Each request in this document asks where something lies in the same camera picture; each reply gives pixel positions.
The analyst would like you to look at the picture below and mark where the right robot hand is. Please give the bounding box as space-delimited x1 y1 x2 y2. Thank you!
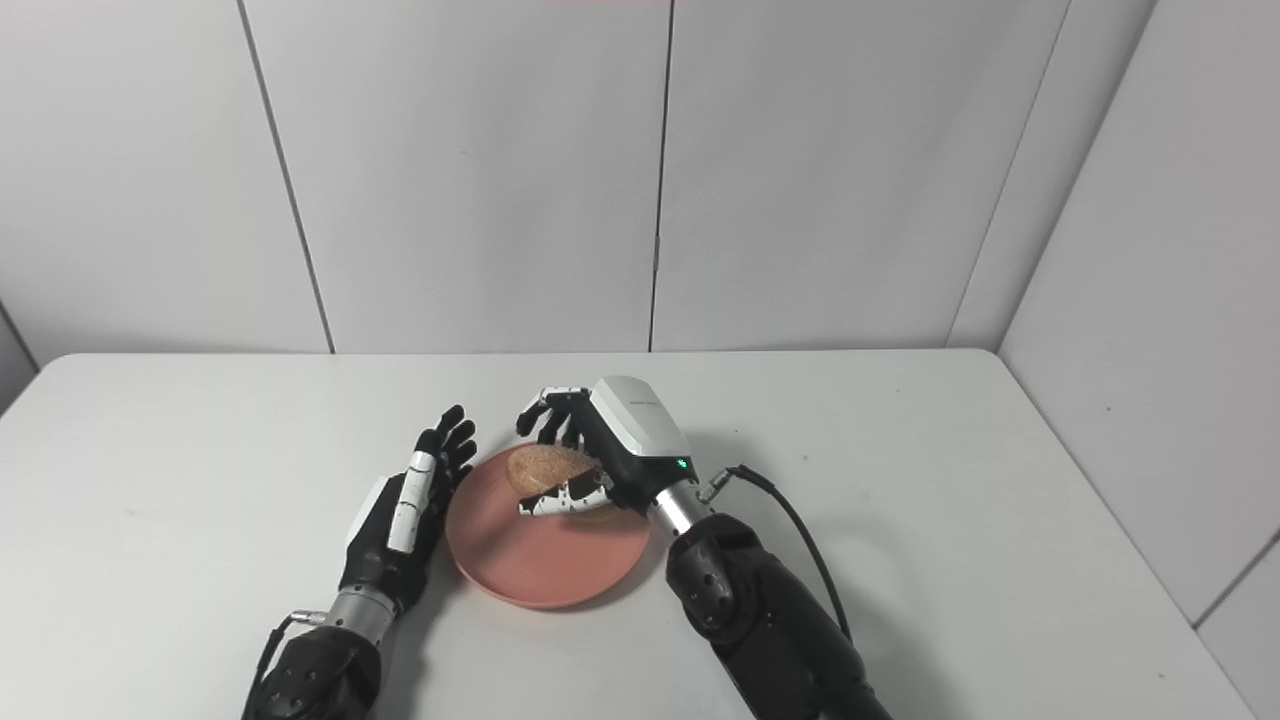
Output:
515 375 707 519

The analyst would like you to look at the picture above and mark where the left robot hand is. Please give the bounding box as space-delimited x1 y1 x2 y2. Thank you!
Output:
338 404 478 615

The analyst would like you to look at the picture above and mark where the bread roll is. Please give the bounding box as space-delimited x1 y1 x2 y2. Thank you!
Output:
506 445 604 495

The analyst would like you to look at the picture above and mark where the pink round plate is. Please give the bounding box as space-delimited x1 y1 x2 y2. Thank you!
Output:
445 443 653 611

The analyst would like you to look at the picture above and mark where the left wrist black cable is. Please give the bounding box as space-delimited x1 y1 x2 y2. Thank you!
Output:
240 610 329 716

